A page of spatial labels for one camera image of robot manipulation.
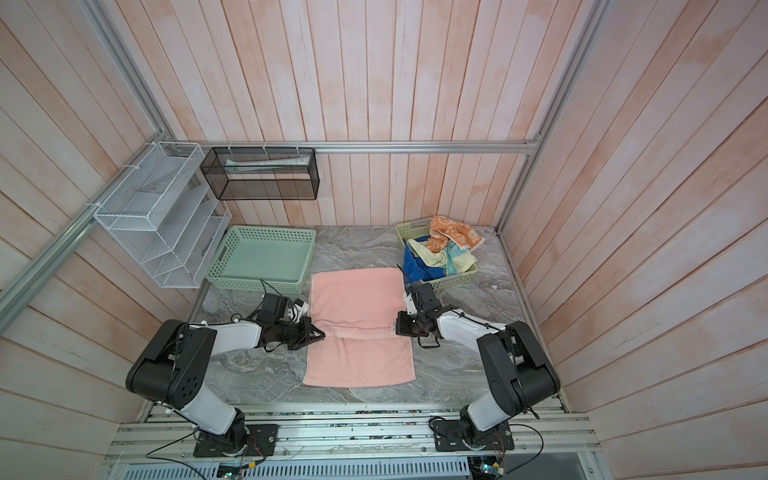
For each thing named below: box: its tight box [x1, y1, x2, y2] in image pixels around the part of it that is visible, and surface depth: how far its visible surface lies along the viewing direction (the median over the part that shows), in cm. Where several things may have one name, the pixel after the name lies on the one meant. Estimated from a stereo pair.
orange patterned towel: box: [427, 215, 485, 253], surface depth 112 cm
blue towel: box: [403, 235, 447, 284], surface depth 103 cm
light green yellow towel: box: [406, 238, 478, 274], surface depth 106 cm
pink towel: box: [303, 267, 416, 388], surface depth 92 cm
